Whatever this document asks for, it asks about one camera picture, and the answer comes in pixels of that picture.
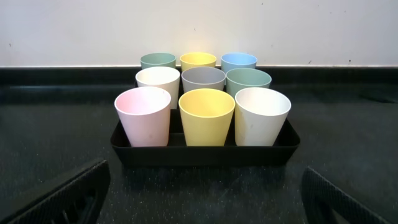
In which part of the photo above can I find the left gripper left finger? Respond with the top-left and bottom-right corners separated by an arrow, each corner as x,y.
0,159 -> 112,224

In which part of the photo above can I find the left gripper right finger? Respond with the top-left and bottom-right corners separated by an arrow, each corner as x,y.
300,166 -> 392,224

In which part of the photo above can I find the white cup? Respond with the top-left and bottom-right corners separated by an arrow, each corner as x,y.
234,86 -> 292,147
135,66 -> 181,110

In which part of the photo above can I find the pink cup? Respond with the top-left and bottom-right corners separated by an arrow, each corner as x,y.
114,86 -> 172,147

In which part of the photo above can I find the yellow cup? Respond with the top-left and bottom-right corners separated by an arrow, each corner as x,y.
178,88 -> 236,147
179,52 -> 218,72

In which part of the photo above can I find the black tray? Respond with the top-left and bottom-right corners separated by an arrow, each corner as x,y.
110,80 -> 301,167

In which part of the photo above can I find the green cup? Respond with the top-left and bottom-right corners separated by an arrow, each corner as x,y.
139,52 -> 177,70
225,67 -> 272,99

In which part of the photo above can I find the blue cup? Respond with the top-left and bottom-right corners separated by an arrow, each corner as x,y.
220,52 -> 259,74

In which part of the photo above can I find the grey cup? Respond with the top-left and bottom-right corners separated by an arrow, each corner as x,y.
181,66 -> 227,93

